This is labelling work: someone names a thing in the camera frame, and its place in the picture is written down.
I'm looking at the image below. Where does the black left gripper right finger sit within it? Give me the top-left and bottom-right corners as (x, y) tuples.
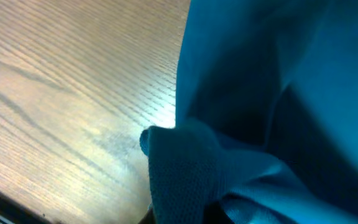
(203, 202), (233, 224)

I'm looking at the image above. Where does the teal blue t-shirt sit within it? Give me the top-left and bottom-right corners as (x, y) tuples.
(140, 0), (358, 223)

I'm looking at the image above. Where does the black mounting rail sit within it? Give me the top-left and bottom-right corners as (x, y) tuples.
(0, 192), (52, 224)

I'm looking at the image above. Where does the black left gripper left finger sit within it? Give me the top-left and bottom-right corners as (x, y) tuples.
(138, 208), (155, 224)

